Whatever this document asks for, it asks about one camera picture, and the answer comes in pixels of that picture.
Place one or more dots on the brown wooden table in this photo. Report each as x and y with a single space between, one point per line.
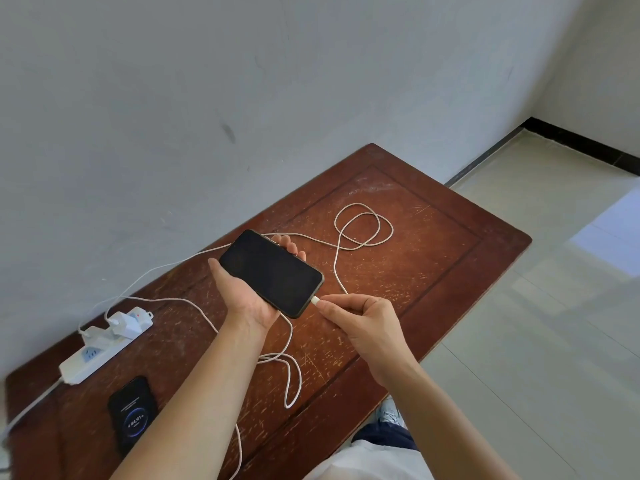
425 234

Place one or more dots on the person's dark blue trousers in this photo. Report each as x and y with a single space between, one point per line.
385 434

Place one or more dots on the person's left forearm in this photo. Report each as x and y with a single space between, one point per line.
200 404

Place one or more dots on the person's right forearm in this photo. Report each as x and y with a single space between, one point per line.
445 429

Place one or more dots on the person's left hand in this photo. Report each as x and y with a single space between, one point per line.
245 304

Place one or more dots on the person's white shoe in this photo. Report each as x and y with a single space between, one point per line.
390 412

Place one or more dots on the white power strip blue sockets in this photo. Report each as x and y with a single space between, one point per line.
80 367

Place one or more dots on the person's right hand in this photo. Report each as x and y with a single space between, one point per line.
372 334

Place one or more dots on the person's white shirt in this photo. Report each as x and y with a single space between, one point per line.
365 464

